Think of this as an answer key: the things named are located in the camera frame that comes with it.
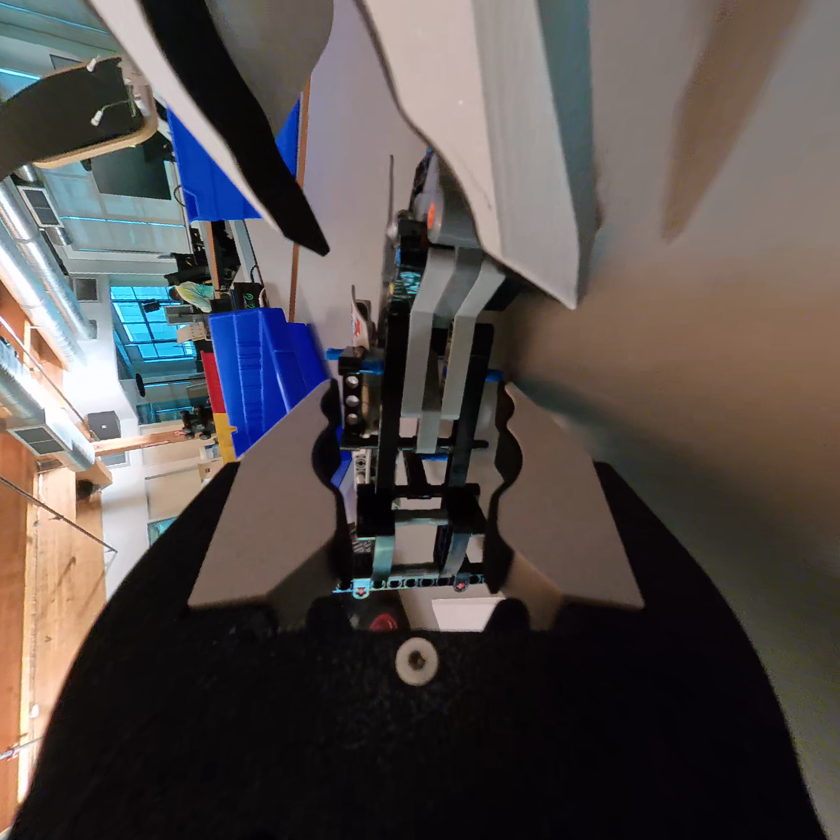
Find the large blue storage bin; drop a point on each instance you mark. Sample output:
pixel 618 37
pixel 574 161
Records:
pixel 269 374

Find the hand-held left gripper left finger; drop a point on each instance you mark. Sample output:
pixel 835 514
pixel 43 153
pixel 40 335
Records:
pixel 275 518

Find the small blue storage bin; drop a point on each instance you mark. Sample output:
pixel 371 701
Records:
pixel 210 184

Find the black curved plywood board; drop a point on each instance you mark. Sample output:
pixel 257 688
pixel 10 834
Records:
pixel 65 118

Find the grey red toy truck model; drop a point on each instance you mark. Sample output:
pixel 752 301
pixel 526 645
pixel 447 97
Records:
pixel 426 394

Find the red bin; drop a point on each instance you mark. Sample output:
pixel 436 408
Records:
pixel 211 380

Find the black monitor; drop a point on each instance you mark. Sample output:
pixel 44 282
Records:
pixel 131 176

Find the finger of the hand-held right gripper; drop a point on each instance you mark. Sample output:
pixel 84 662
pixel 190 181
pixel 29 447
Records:
pixel 512 131
pixel 216 118

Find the yellow bin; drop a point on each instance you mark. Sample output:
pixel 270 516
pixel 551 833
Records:
pixel 224 436

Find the silver ventilation duct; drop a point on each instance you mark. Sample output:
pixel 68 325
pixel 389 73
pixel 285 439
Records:
pixel 39 295

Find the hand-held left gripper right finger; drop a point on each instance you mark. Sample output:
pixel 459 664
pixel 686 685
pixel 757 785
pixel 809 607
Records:
pixel 564 518

